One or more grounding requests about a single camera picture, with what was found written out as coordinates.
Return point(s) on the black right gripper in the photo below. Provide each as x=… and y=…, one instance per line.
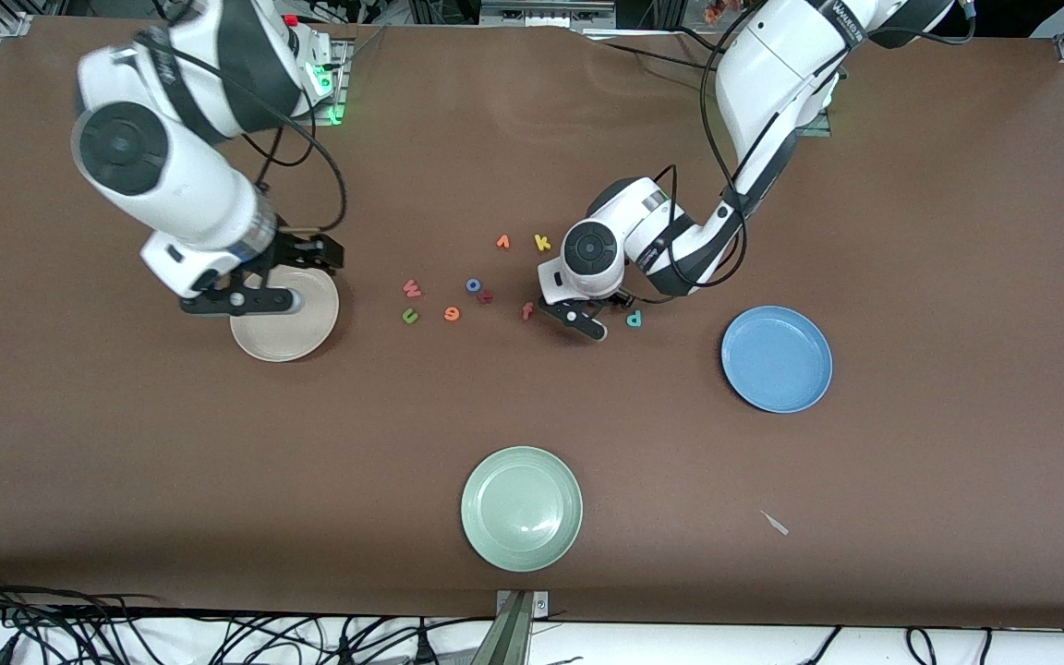
x=296, y=250

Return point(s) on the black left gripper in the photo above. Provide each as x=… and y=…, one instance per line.
x=624, y=297

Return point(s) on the teal foam letter p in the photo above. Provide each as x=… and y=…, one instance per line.
x=633, y=320

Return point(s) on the pink foam letter w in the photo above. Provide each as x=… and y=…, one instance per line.
x=412, y=290

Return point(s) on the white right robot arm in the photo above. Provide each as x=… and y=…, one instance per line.
x=181, y=185

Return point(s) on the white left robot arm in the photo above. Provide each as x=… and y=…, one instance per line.
x=772, y=74

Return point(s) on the beige round plate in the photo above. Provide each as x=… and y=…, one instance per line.
x=292, y=337

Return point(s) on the yellow foam letter k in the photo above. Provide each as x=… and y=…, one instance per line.
x=541, y=243

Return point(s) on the blue round plate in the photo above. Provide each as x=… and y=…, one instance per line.
x=777, y=359

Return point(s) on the pale green round plate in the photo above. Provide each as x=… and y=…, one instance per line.
x=522, y=509

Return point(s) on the small grey tape scrap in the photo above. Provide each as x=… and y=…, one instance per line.
x=775, y=523

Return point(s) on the brown paper table cover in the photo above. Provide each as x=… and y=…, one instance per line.
x=126, y=443

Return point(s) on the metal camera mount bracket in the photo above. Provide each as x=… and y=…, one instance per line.
x=515, y=637

